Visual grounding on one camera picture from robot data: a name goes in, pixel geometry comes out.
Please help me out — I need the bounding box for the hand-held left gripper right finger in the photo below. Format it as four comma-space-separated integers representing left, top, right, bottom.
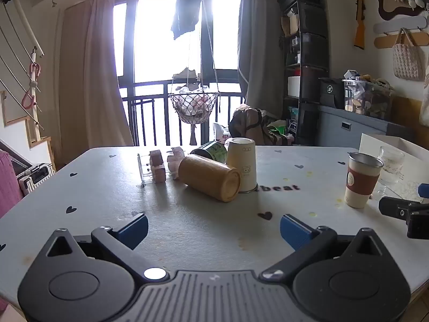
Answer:
261, 214, 389, 280

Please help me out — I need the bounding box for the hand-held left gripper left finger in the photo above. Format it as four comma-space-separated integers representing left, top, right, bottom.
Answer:
42, 213, 170, 281

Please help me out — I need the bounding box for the white cup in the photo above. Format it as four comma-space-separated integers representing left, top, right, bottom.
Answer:
226, 137, 258, 194

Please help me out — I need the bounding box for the bamboo cup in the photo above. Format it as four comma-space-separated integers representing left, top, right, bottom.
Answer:
177, 155, 242, 203

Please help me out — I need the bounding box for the clear glass goblet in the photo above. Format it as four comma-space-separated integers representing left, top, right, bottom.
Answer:
376, 146, 406, 198

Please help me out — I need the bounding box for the white paper box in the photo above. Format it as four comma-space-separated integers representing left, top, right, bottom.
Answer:
358, 133, 429, 202

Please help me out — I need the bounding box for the heart print tablecloth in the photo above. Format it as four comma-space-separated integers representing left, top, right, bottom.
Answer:
0, 145, 429, 311

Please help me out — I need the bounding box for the clear holder with wooden blocks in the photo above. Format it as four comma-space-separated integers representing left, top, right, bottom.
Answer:
137, 147, 186, 188

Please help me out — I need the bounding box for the grey cabinet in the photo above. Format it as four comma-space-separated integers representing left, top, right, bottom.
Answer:
318, 105, 416, 149

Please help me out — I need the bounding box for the clear plastic storage box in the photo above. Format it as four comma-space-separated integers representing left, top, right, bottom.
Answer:
342, 78, 395, 120

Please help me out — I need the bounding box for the white folding crate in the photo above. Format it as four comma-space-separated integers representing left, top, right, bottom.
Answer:
17, 163, 56, 196

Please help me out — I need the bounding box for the green can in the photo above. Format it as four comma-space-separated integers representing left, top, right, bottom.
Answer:
190, 141, 229, 166

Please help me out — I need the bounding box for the chair with clothes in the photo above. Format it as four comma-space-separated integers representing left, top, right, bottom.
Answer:
228, 104, 293, 147

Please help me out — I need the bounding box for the black balcony railing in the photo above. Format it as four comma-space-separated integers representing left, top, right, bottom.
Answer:
118, 79, 246, 147

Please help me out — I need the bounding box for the knitted bag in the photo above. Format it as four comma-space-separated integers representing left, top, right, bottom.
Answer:
392, 28, 425, 82

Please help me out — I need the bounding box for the black box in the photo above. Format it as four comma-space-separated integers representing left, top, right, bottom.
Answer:
318, 77, 346, 109

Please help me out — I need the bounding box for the pink cloth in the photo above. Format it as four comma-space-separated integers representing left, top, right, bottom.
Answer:
0, 150, 25, 219

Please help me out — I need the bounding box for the beige curtain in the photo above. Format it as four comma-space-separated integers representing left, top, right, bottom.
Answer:
61, 0, 135, 149

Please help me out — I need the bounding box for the black shelving unit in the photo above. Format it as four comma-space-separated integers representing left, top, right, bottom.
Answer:
277, 0, 331, 147

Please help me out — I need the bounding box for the toy rifle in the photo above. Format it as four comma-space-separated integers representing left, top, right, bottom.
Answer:
354, 0, 368, 51

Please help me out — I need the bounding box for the pink hook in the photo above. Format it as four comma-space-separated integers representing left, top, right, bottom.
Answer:
22, 63, 42, 108

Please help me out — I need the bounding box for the grey curtain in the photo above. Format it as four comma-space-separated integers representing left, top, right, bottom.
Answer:
237, 0, 286, 108

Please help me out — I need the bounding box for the white stair railing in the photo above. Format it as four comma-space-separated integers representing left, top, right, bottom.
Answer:
0, 0, 46, 132

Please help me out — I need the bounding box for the dark hanging garment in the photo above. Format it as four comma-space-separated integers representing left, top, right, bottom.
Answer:
171, 0, 206, 41

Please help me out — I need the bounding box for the hanging wire basket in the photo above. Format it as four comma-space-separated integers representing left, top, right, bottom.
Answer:
168, 0, 221, 125

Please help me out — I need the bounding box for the wall hook rack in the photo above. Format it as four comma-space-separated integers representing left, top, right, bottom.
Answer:
373, 18, 429, 49

